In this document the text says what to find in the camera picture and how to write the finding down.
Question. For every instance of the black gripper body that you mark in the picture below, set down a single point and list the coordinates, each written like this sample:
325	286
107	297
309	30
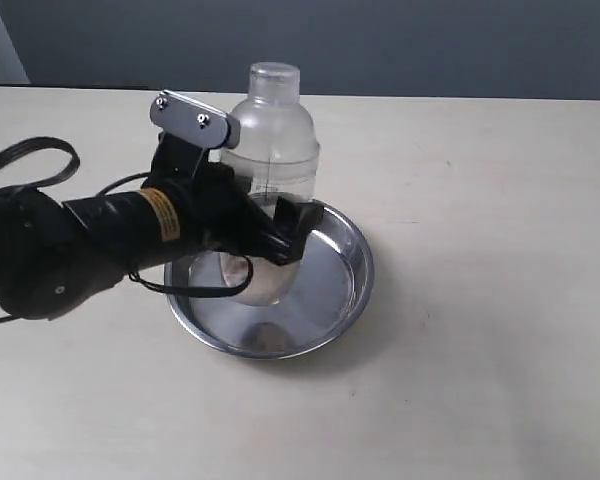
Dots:
208	197

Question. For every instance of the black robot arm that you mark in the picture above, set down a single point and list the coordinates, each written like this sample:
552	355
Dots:
56	255

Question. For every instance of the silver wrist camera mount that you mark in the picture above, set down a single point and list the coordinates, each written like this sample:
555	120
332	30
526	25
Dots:
194	121

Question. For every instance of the clear plastic shaker bottle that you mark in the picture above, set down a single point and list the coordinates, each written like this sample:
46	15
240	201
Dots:
279	152

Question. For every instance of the round stainless steel plate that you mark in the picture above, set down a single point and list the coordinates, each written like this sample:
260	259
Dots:
287	312

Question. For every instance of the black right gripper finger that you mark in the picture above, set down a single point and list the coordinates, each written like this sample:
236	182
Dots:
262	236

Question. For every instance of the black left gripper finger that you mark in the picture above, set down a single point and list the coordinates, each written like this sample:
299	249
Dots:
294	221

